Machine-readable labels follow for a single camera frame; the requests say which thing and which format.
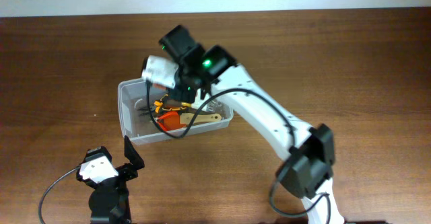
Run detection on orange black needle nose pliers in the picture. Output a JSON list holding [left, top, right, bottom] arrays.
[[137, 94, 191, 115]]

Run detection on orange scraper wooden handle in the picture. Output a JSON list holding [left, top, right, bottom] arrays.
[[180, 113, 222, 126]]

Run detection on clear screwdriver bit case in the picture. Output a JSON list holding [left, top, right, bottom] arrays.
[[191, 96, 223, 113]]

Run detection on red handled cutting pliers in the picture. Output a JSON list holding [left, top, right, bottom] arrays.
[[156, 112, 186, 131]]

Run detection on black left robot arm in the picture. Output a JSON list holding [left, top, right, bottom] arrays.
[[76, 146, 138, 224]]

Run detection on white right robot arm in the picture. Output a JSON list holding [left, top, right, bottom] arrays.
[[141, 25, 345, 223]]

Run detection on clear plastic container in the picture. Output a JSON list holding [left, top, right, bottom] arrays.
[[118, 79, 234, 145]]

